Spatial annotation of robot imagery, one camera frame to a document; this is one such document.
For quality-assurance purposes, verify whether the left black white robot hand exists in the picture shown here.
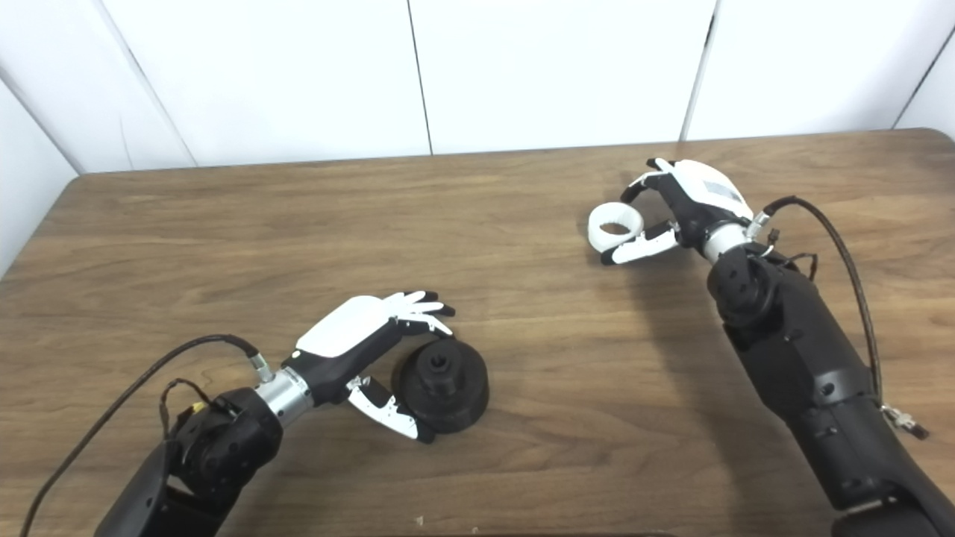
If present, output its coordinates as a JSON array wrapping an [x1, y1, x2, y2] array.
[[287, 291, 456, 445]]

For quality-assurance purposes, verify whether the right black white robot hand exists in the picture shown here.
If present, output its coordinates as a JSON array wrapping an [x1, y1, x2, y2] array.
[[601, 157, 754, 267]]

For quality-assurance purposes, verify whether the white toothed ring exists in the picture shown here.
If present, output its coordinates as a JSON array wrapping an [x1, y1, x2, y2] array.
[[587, 202, 645, 252]]

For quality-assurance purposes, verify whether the round black stepped part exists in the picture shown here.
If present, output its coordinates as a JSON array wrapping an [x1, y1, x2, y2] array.
[[391, 337, 491, 435]]

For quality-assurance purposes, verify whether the thin black wire loop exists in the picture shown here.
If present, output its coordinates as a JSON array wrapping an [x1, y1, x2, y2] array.
[[158, 378, 225, 441], [761, 227, 819, 283]]

